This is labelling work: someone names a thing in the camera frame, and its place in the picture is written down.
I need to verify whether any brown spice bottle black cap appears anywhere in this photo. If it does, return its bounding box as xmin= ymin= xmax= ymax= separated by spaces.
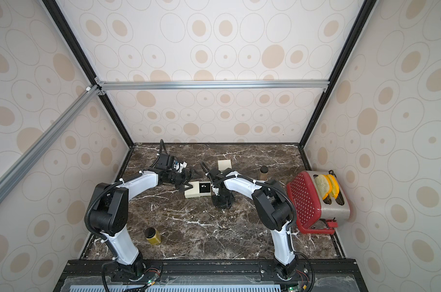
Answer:
xmin=259 ymin=165 xmax=269 ymax=181

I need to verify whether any yellow bread slice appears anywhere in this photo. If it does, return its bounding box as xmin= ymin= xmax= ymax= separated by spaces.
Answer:
xmin=327 ymin=174 xmax=340 ymax=199

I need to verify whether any silver toaster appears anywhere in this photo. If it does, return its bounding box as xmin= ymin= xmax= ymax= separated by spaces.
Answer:
xmin=306 ymin=170 xmax=351 ymax=223

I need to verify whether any cream drawer jewelry box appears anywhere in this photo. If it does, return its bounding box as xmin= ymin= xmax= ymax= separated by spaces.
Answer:
xmin=184 ymin=181 xmax=212 ymax=198

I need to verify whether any left diagonal aluminium bar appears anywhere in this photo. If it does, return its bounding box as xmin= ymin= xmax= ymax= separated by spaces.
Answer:
xmin=0 ymin=85 xmax=99 ymax=204

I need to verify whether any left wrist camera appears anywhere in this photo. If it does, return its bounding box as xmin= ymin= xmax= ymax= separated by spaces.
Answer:
xmin=171 ymin=159 xmax=187 ymax=173

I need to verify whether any pale bread slice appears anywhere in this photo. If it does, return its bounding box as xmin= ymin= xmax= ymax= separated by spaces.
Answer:
xmin=314 ymin=175 xmax=332 ymax=201

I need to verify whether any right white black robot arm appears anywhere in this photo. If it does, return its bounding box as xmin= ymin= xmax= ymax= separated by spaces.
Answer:
xmin=201 ymin=162 xmax=298 ymax=281

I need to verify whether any horizontal aluminium frame bar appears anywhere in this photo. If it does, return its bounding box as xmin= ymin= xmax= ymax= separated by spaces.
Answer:
xmin=99 ymin=80 xmax=329 ymax=91

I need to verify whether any red perforated rack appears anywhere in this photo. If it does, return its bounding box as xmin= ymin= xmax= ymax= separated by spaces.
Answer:
xmin=286 ymin=171 xmax=337 ymax=235

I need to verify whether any yellow jar black lid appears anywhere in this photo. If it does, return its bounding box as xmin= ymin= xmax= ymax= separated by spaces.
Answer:
xmin=145 ymin=227 xmax=162 ymax=245

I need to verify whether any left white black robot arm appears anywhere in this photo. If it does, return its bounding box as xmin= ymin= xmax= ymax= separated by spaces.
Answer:
xmin=84 ymin=141 xmax=201 ymax=277

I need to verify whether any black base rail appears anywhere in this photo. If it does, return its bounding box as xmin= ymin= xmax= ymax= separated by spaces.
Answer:
xmin=54 ymin=259 xmax=367 ymax=292

